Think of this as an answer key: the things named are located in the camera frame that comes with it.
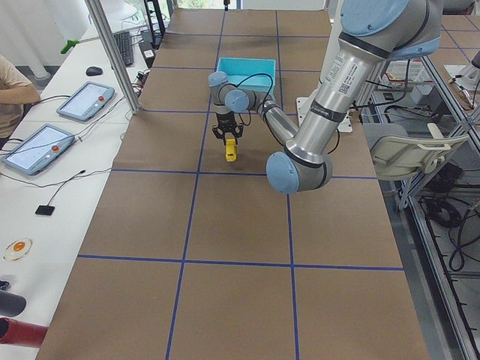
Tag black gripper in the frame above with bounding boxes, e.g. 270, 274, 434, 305
212, 112, 243, 141

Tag yellow beetle toy car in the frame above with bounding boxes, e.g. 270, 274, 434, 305
225, 138, 237, 162

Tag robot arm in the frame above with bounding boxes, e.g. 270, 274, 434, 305
208, 1, 443, 194

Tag fried egg toy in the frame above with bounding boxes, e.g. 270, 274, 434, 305
3, 238, 33, 262

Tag light blue plastic bin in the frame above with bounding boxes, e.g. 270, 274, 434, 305
216, 57, 276, 97

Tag black keyboard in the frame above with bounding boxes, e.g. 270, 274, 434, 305
112, 31, 134, 67

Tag upper teach pendant tablet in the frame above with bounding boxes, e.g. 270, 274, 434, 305
56, 82, 115, 122

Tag teach pendant tablet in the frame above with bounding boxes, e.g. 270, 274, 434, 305
1, 124, 75, 176
56, 82, 115, 122

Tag black computer mouse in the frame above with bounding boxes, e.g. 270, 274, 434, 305
85, 66, 103, 77

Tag grey office chair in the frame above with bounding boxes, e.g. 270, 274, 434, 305
363, 123, 469, 181

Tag lower teach pendant tablet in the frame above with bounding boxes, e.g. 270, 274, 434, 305
1, 124, 75, 176

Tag small black pad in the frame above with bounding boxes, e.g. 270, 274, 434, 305
35, 205, 55, 216

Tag person in beige shirt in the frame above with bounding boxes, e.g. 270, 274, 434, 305
1, 55, 41, 145

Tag black bottle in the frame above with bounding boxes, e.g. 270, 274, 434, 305
0, 290, 27, 317

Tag red bottle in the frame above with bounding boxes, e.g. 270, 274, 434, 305
1, 317, 49, 348

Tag grey aluminium post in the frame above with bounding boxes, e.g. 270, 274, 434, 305
85, 0, 140, 115

